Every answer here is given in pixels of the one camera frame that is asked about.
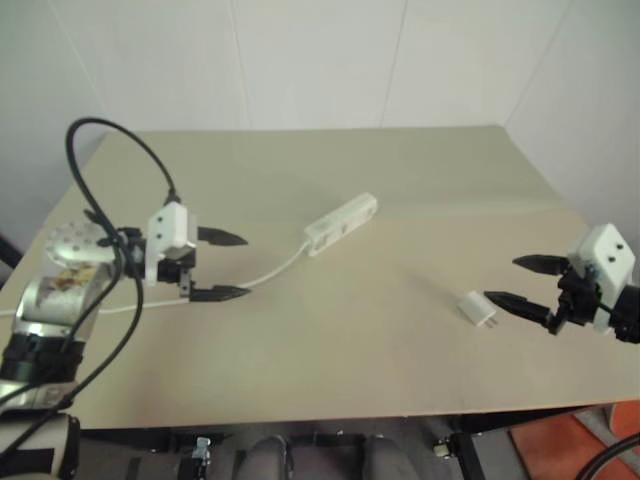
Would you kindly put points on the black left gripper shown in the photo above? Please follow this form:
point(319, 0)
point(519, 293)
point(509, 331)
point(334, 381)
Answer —
point(175, 272)

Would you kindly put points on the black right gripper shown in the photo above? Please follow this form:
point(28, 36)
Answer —
point(577, 300)

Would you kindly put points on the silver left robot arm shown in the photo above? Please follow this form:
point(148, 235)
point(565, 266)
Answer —
point(57, 297)

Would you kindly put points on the white plug adapter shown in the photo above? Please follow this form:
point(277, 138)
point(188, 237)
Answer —
point(472, 306)

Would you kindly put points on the white power strip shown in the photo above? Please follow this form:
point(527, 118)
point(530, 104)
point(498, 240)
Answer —
point(342, 222)

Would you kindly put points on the orange floor mat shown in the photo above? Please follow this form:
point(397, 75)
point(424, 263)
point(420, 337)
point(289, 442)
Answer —
point(555, 445)

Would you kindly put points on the small metal clamp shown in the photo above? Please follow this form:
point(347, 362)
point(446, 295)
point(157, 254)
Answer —
point(442, 449)
point(201, 446)

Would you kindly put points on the dark rounded shape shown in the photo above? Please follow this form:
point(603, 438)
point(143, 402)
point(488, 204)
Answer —
point(265, 457)

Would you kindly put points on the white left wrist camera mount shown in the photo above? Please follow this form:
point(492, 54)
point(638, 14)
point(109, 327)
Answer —
point(167, 225)

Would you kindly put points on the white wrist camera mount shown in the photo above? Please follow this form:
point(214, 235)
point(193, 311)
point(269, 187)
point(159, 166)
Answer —
point(167, 225)
point(607, 260)

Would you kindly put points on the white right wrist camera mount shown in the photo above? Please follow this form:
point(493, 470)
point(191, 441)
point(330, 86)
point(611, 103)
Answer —
point(607, 260)

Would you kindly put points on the black metal table frame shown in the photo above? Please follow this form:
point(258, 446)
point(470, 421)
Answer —
point(500, 421)

